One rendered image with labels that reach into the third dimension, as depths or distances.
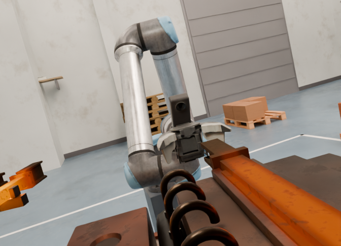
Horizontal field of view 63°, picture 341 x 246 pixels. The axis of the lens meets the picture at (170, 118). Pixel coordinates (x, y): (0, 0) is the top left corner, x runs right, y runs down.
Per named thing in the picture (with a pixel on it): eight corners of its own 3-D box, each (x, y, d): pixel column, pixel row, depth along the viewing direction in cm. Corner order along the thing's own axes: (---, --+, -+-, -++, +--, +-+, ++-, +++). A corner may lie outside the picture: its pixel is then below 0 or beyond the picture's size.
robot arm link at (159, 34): (176, 150, 159) (136, 19, 119) (206, 143, 158) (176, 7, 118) (178, 169, 146) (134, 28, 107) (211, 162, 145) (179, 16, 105)
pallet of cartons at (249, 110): (223, 125, 618) (218, 105, 613) (255, 115, 635) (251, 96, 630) (250, 129, 505) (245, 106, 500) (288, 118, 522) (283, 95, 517)
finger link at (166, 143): (166, 171, 56) (185, 155, 64) (158, 143, 56) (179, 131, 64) (153, 172, 58) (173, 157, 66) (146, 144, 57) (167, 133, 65)
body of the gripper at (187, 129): (210, 156, 65) (199, 146, 77) (202, 120, 64) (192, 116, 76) (179, 165, 65) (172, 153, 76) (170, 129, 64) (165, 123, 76)
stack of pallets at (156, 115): (178, 127, 746) (170, 90, 735) (191, 130, 654) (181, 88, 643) (128, 141, 711) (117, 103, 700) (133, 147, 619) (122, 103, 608)
